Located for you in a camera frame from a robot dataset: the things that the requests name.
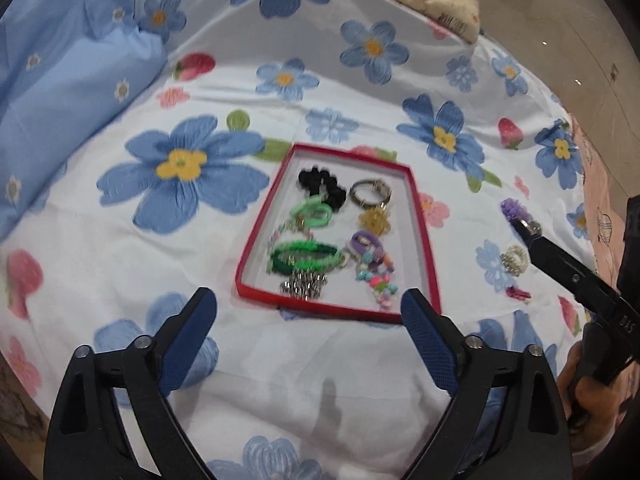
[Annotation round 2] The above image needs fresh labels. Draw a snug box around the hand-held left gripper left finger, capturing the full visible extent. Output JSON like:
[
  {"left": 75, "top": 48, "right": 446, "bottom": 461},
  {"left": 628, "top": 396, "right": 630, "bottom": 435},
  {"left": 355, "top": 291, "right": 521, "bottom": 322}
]
[{"left": 44, "top": 287, "right": 221, "bottom": 480}]

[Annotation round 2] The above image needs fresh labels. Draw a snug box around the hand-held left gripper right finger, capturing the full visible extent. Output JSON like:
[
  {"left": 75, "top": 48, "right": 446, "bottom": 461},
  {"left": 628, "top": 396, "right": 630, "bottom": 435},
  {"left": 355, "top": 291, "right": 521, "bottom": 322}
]
[{"left": 400, "top": 287, "right": 572, "bottom": 480}]

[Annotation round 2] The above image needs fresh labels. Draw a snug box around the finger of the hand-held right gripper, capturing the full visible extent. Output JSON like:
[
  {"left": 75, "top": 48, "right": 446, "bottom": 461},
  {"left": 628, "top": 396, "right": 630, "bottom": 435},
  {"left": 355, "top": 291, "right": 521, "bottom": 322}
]
[{"left": 515, "top": 222, "right": 621, "bottom": 321}]

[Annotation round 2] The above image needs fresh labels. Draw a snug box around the colourful plastic bead bracelet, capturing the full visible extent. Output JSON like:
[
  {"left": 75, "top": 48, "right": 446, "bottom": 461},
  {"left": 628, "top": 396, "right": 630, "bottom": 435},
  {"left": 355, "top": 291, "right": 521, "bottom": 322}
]
[{"left": 354, "top": 252, "right": 401, "bottom": 311}]

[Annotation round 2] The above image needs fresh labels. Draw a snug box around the purple fuzzy hair claw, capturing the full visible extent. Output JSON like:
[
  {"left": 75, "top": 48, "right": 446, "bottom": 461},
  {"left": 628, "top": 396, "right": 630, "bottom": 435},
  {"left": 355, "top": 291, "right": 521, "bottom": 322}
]
[{"left": 501, "top": 199, "right": 543, "bottom": 236}]

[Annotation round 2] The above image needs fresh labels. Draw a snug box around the red shallow box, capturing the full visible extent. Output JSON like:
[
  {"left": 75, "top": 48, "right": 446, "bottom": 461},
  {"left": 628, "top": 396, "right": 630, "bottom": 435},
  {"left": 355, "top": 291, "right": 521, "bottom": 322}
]
[{"left": 235, "top": 143, "right": 443, "bottom": 325}]

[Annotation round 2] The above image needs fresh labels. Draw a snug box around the silver chain bracelet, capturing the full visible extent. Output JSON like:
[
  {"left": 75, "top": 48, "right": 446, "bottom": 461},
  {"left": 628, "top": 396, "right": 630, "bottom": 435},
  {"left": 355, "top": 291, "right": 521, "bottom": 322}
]
[{"left": 279, "top": 270, "right": 330, "bottom": 301}]

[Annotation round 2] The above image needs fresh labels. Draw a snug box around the yellow flower hair clip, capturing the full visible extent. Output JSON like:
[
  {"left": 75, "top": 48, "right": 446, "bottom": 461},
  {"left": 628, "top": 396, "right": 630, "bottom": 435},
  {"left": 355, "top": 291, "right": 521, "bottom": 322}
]
[{"left": 357, "top": 207, "right": 393, "bottom": 236}]

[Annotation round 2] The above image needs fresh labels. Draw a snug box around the green braided bracelet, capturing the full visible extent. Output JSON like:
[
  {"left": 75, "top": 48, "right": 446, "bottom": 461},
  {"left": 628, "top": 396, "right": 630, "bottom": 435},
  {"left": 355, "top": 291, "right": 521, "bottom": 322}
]
[{"left": 270, "top": 240, "right": 347, "bottom": 277}]

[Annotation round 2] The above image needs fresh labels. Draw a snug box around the light green hair tie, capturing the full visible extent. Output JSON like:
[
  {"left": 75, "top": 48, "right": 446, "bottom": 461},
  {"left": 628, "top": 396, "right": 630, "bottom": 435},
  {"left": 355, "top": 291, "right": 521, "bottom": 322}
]
[{"left": 290, "top": 195, "right": 333, "bottom": 228}]

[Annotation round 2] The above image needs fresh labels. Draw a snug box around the pastel glass bead bracelet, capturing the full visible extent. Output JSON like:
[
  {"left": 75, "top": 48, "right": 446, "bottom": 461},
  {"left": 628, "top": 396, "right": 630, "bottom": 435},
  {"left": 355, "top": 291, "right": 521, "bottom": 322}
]
[{"left": 270, "top": 217, "right": 313, "bottom": 246}]

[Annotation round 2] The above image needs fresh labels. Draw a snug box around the person's right forearm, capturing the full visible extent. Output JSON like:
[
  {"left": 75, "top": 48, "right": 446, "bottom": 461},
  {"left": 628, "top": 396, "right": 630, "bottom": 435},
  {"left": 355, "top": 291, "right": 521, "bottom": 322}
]
[{"left": 570, "top": 422, "right": 621, "bottom": 476}]

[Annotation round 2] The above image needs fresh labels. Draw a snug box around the person's right hand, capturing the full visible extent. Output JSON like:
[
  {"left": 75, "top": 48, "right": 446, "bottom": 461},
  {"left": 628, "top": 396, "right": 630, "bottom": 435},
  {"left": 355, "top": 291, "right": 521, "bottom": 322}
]
[{"left": 556, "top": 345, "right": 638, "bottom": 430}]

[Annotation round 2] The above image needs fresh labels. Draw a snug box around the pink printed cloth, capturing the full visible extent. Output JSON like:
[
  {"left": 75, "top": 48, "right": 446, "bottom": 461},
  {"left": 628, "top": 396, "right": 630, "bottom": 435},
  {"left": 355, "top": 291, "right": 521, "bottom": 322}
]
[{"left": 567, "top": 115, "right": 640, "bottom": 291}]

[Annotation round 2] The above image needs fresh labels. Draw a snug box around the black scrunchie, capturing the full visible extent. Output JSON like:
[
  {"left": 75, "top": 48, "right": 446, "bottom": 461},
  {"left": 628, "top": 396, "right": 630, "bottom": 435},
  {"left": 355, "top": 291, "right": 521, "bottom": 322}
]
[{"left": 298, "top": 165, "right": 347, "bottom": 211}]

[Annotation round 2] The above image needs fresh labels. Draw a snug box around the white floral bedsheet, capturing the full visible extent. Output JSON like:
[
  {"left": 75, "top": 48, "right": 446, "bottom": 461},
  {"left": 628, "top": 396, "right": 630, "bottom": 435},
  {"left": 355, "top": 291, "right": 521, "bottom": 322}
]
[{"left": 0, "top": 0, "right": 616, "bottom": 480}]

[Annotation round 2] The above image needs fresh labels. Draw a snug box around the blue floral pillow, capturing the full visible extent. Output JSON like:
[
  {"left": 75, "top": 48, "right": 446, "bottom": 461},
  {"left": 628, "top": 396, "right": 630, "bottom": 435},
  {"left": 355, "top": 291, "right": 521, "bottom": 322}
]
[{"left": 0, "top": 0, "right": 168, "bottom": 241}]

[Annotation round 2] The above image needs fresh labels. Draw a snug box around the pearl spiral hair tie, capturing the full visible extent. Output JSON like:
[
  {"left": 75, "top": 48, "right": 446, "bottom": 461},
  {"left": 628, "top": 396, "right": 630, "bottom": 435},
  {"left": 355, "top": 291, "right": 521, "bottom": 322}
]
[{"left": 500, "top": 244, "right": 532, "bottom": 276}]

